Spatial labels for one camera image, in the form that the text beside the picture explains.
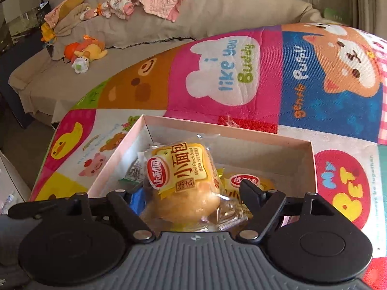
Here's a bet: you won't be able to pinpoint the small white and green toy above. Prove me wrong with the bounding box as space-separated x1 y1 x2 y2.
71 56 91 75

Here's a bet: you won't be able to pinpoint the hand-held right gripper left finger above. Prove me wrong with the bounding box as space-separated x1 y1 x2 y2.
7 187 156 244

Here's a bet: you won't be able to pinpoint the bread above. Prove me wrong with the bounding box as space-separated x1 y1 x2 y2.
216 172 277 218
139 139 252 232

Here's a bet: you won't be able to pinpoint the colourful cartoon play mat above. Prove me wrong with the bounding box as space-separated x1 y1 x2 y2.
29 22 387 290

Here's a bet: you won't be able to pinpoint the pink cardboard box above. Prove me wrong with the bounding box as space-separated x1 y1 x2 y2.
88 114 317 225

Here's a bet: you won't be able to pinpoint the small plush doll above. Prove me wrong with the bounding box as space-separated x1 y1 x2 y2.
79 4 102 22

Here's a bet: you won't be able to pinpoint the beige sofa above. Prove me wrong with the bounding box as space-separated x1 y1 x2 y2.
7 0 342 127

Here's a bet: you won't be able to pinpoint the orange plush toy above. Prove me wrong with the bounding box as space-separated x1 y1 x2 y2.
64 35 108 65

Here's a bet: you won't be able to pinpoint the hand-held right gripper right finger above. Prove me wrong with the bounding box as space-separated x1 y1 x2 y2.
237 179 357 243

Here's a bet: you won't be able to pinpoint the beige curtain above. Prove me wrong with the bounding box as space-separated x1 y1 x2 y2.
348 0 387 40

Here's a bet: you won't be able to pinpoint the yellow plush toy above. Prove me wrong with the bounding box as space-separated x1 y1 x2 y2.
41 22 59 45

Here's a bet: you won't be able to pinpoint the white box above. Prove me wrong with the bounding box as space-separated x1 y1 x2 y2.
0 151 33 216

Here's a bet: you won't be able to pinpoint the pink patterned cloth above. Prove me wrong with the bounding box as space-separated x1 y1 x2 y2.
45 0 89 27

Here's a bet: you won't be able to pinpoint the pink crumpled clothes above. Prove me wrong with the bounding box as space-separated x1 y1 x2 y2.
134 0 205 22

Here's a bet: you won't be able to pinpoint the small white snack packet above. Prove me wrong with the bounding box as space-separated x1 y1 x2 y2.
121 151 152 185

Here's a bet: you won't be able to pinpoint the floral baby garment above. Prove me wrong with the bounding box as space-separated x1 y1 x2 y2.
97 0 135 21

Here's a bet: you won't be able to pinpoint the beige towel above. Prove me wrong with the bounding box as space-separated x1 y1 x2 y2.
52 4 92 61

